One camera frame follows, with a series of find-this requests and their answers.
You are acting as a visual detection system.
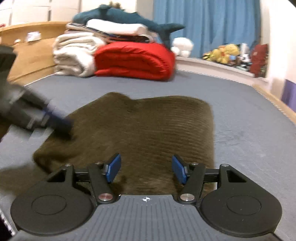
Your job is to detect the yellow plush toy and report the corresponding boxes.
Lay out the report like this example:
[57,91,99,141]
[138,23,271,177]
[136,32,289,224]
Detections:
[202,44,240,64]

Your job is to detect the patterned folded cloth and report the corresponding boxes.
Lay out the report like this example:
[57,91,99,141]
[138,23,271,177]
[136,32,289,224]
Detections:
[64,23,157,43]

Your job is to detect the white folded cloth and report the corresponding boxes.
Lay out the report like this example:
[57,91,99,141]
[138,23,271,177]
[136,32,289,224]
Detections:
[86,19,148,35]

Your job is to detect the olive corduroy pants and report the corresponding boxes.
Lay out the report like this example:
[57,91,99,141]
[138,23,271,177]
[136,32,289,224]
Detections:
[0,91,217,197]

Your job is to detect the purple box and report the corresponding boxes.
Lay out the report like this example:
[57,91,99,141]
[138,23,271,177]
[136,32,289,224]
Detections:
[281,79,296,112]

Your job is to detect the blue shark plush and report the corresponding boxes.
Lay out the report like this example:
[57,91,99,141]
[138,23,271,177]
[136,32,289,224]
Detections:
[72,4,185,49]

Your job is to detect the white plush toy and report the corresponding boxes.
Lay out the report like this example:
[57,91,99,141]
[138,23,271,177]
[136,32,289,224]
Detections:
[171,37,194,58]

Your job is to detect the blue curtain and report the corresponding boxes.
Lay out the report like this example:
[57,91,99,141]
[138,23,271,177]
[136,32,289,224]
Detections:
[154,0,261,58]

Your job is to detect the red folded blanket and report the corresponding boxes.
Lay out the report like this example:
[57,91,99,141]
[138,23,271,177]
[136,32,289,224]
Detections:
[94,42,176,81]

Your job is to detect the wooden bed frame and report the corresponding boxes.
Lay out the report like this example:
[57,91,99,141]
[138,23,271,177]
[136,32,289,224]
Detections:
[1,21,295,123]

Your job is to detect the cream folded blanket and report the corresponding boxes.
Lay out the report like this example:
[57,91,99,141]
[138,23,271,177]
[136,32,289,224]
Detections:
[53,32,106,77]

